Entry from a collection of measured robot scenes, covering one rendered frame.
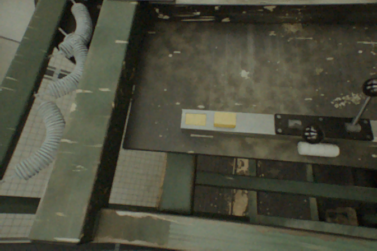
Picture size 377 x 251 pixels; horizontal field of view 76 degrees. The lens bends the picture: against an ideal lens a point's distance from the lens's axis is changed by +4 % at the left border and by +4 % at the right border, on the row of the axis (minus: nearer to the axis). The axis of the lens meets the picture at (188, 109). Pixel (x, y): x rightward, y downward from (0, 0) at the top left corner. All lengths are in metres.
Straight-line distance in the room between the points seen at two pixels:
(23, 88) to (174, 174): 0.70
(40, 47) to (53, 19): 0.15
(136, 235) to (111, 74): 0.36
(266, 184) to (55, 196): 0.47
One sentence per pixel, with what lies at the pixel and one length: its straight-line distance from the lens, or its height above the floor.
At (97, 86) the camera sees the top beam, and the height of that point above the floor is 1.91.
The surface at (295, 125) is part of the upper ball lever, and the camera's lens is 0.57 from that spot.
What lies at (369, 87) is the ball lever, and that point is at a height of 1.46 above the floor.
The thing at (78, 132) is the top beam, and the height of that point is 1.92.
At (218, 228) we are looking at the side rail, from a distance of 0.53.
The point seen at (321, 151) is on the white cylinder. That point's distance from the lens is 0.62.
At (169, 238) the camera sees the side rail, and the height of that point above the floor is 1.71.
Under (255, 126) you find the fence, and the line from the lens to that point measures 0.58.
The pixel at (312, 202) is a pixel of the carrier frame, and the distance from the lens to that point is 2.19.
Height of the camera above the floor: 1.93
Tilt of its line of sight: 24 degrees down
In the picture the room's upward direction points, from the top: 74 degrees counter-clockwise
